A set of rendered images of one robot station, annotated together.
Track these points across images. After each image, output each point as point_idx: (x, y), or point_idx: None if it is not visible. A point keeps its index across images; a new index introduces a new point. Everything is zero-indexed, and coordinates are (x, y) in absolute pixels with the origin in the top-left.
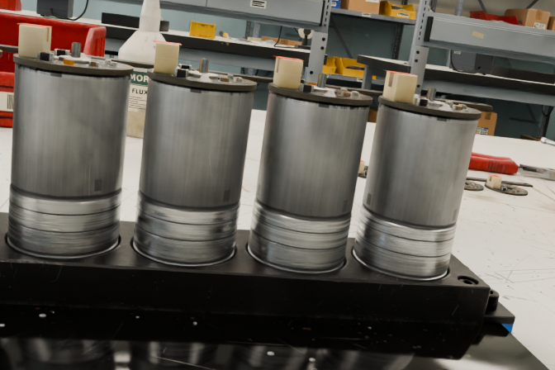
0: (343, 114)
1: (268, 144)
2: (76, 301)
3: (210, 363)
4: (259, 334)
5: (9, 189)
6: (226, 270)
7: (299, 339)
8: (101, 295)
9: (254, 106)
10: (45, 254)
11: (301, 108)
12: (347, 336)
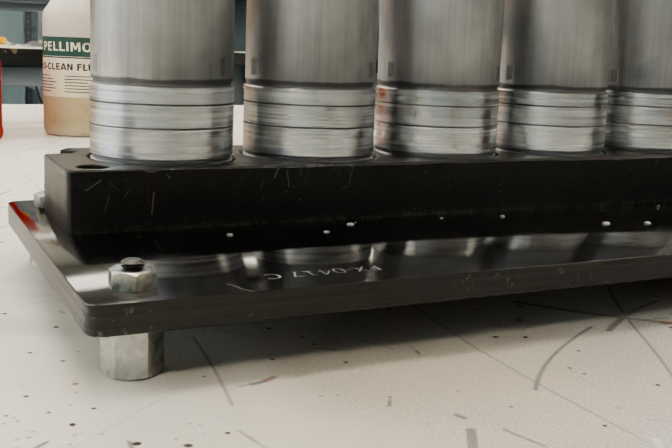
0: None
1: (521, 14)
2: (369, 210)
3: (566, 232)
4: (572, 216)
5: (258, 91)
6: (512, 158)
7: (613, 216)
8: (393, 200)
9: None
10: (325, 159)
11: None
12: (649, 211)
